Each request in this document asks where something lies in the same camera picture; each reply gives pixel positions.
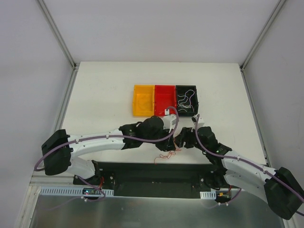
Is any orange wire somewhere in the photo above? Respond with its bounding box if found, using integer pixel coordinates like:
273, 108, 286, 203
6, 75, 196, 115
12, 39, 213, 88
153, 137, 182, 164

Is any white wire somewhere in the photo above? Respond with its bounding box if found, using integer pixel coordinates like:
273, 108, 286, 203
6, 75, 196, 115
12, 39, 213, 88
177, 89, 199, 113

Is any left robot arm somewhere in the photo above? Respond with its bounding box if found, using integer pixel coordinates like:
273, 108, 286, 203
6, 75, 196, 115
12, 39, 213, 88
41, 114, 178, 185

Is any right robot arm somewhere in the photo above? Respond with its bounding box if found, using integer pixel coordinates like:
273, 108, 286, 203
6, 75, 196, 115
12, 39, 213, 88
173, 127, 304, 220

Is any black plastic bin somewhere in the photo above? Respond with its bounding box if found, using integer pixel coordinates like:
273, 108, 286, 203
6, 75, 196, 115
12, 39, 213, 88
175, 85, 199, 117

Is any red plastic bin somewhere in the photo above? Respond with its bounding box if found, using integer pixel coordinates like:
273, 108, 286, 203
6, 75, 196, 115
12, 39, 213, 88
154, 85, 177, 116

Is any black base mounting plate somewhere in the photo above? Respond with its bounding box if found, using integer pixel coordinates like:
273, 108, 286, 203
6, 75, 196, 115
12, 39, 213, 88
87, 162, 232, 199

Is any yellow plastic bin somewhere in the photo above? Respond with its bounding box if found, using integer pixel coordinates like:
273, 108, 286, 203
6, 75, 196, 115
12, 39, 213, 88
133, 85, 155, 117

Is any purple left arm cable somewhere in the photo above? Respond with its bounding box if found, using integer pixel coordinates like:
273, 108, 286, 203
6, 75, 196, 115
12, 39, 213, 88
34, 106, 179, 172

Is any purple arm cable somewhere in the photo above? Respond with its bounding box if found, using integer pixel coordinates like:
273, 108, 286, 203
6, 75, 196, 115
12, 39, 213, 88
34, 106, 179, 172
192, 114, 304, 217

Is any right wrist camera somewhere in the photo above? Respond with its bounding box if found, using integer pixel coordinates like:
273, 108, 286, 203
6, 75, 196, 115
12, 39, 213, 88
191, 114, 205, 129

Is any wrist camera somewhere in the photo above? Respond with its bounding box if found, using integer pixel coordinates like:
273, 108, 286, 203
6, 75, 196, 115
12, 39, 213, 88
191, 114, 205, 129
162, 109, 177, 131

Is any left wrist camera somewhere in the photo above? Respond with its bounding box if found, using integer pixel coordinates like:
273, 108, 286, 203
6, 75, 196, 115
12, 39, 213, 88
162, 109, 177, 131

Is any right white cable duct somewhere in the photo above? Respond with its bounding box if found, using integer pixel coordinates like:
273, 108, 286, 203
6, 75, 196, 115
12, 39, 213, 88
199, 191, 217, 200

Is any white cable duct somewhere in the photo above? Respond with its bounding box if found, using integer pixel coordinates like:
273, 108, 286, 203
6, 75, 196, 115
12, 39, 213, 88
40, 187, 102, 197
199, 191, 217, 200

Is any right aluminium table rail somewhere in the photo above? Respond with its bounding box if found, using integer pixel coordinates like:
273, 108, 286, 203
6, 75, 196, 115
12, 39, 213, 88
240, 67, 271, 166

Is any aluminium table rail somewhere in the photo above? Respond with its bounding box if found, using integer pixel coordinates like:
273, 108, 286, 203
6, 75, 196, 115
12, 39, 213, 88
240, 67, 271, 166
15, 63, 80, 228

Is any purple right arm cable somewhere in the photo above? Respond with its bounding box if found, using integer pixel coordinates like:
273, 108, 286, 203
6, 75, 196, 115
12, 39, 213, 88
192, 114, 304, 217

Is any left white cable duct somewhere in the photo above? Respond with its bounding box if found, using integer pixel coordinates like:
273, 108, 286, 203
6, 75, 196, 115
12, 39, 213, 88
40, 187, 102, 197

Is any left aluminium table rail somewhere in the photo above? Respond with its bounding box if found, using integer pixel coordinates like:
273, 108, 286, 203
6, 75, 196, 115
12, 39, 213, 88
15, 63, 80, 228

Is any left aluminium frame post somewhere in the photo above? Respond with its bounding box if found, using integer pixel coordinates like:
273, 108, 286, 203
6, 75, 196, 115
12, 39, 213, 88
36, 0, 77, 70

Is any aluminium frame post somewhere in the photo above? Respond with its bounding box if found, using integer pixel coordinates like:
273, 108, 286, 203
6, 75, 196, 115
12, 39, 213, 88
36, 0, 77, 70
240, 0, 288, 72

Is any right aluminium frame post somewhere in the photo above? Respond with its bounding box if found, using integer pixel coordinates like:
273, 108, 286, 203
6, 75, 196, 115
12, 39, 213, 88
240, 0, 288, 72

